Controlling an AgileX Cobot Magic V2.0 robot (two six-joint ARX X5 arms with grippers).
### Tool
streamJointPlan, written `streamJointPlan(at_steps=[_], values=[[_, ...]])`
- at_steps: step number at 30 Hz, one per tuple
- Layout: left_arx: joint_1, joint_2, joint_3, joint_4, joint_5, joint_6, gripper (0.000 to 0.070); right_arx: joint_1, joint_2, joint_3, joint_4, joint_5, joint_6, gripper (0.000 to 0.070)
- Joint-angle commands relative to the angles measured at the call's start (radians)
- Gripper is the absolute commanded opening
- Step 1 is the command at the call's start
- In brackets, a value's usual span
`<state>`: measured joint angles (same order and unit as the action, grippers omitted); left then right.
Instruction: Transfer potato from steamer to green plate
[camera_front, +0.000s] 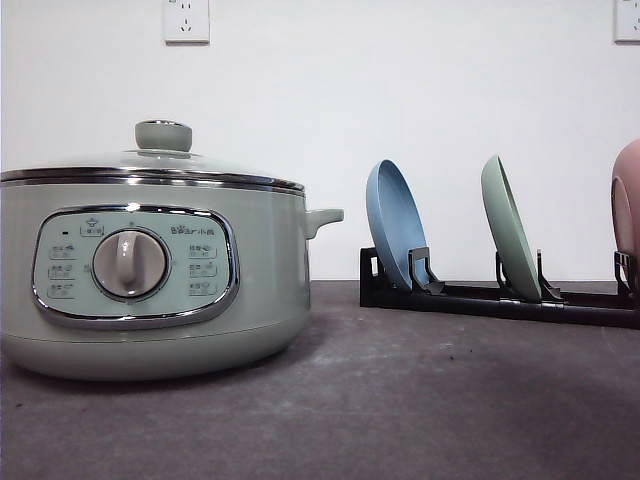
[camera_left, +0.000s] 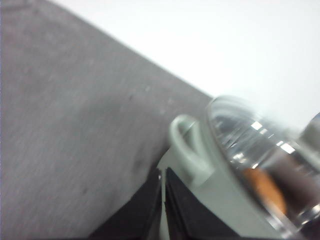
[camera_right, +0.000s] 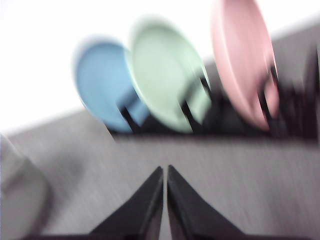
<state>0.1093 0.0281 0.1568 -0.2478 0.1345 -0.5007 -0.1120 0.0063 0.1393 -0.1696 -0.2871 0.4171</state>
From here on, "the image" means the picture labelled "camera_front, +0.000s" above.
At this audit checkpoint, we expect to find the pink plate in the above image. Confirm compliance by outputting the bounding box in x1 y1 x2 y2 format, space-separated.
611 138 640 260

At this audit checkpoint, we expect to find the black dish rack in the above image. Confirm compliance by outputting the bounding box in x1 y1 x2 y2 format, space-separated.
360 247 640 329

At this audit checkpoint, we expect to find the white wall socket left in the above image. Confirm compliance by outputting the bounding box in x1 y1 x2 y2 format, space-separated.
162 0 210 47

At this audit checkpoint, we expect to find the green electric steamer pot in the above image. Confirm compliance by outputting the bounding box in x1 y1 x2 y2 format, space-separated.
1 166 345 381

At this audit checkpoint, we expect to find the glass lid with green knob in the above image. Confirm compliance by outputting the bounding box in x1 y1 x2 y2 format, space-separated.
0 120 305 192

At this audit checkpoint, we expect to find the white wall socket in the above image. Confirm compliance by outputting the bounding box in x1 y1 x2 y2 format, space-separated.
614 0 640 46
162 0 210 47

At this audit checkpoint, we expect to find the white wall socket right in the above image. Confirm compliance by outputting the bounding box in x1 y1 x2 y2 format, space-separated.
614 0 640 46

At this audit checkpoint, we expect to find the green plate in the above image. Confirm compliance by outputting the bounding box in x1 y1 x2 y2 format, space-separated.
481 155 542 302

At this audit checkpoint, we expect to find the blue plate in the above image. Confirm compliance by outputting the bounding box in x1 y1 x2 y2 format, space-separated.
366 159 429 291

